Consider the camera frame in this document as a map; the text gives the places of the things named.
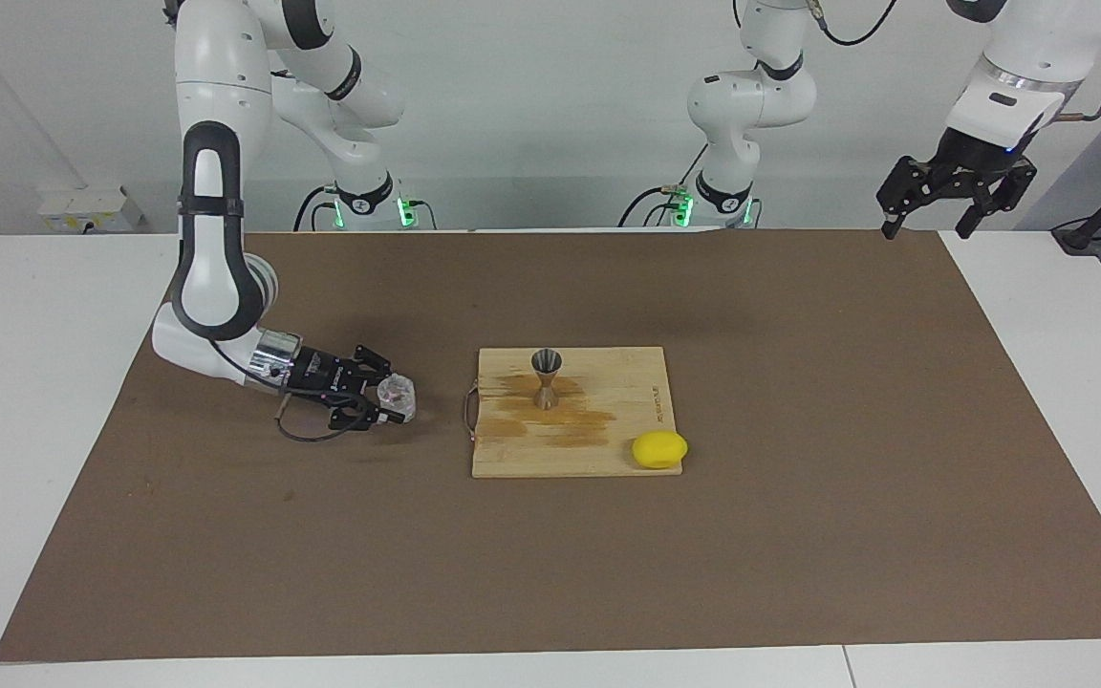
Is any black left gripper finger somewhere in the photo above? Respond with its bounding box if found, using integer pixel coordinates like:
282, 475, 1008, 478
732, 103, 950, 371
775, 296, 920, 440
955, 158, 1039, 241
875, 156, 935, 241

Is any small clear glass cup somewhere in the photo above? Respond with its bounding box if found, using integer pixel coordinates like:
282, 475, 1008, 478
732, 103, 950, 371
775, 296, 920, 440
377, 376, 416, 423

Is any steel double jigger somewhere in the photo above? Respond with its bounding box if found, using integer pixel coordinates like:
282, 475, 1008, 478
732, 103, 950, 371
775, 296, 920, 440
531, 349, 564, 410

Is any large brown table mat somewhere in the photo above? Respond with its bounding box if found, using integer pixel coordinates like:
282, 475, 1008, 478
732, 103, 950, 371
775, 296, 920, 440
0, 229, 1101, 663

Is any yellow lemon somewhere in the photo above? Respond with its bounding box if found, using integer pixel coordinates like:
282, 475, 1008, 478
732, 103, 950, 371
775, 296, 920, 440
631, 430, 689, 470

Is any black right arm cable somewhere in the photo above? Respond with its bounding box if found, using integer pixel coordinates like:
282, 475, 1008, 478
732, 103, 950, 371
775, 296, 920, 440
275, 387, 366, 443

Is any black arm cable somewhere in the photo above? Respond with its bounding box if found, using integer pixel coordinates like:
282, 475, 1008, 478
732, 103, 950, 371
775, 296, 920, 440
275, 387, 366, 443
732, 0, 1101, 123

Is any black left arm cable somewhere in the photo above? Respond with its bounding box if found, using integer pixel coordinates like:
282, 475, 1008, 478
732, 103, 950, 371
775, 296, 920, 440
732, 0, 1101, 123

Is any bamboo cutting board, metal handle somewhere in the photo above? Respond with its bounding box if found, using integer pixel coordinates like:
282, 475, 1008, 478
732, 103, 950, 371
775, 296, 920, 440
462, 347, 683, 479

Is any white wall socket box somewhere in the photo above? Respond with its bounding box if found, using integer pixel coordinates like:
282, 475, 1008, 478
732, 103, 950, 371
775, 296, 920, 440
37, 184, 143, 234

